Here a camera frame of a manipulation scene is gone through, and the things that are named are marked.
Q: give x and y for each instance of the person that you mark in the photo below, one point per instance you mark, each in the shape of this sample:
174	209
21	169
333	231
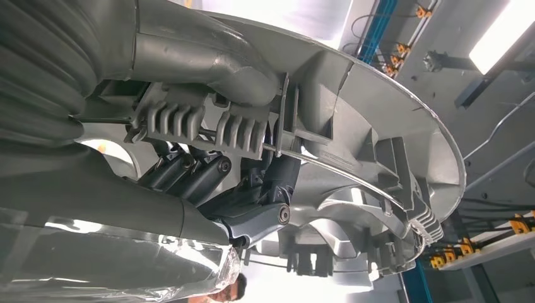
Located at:
234	288

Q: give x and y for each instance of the ceiling light panel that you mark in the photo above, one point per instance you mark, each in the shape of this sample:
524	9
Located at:
505	33

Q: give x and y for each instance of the grey ceiling pipe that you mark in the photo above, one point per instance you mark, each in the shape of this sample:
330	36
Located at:
501	164

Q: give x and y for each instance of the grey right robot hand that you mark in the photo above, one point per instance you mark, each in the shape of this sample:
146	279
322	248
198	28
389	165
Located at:
125	200

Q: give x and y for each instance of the yellow hanging connector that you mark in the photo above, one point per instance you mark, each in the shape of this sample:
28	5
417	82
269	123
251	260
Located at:
450	254
388	71
423	11
467	246
403	49
396	61
437	262
520	226

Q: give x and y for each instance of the white ceiling tray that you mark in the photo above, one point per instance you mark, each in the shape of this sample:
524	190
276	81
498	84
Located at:
493	251

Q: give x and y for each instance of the dark steel ceiling beam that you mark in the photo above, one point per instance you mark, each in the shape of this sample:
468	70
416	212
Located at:
472	90

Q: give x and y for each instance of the clear plastic cover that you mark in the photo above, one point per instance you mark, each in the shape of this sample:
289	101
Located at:
104	267

